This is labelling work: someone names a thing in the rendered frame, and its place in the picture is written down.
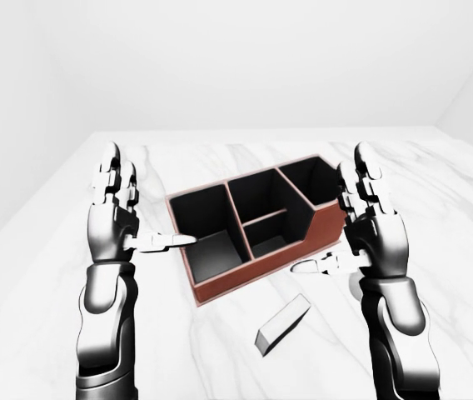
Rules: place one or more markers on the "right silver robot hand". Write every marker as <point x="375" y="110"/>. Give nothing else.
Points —
<point x="380" y="243"/>

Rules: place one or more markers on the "white book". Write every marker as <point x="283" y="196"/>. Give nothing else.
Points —
<point x="282" y="325"/>

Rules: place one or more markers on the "red-brown desk caddy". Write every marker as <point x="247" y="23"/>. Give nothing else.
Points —
<point x="257" y="221"/>

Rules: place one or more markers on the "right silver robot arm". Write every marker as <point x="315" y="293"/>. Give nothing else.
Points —
<point x="399" y="337"/>

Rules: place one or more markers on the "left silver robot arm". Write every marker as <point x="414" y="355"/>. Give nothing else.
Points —
<point x="105" y="329"/>

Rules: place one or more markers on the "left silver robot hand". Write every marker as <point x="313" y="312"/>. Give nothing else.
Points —
<point x="105" y="227"/>

